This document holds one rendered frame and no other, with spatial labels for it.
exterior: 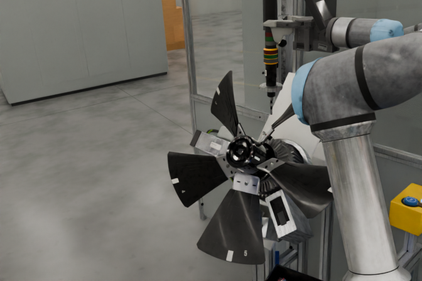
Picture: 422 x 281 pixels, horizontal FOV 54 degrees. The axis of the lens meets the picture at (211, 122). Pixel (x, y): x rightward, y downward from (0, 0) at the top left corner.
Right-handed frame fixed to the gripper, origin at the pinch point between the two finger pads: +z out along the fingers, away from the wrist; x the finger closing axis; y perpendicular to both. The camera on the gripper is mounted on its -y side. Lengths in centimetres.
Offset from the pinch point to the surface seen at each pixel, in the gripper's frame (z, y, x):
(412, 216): -36, 61, 21
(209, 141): 42, 54, 8
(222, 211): 9, 60, -17
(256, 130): 72, 77, 71
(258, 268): 17, 105, 8
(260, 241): -3, 69, -13
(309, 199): -18, 49, -8
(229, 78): 31.3, 25.0, 11.1
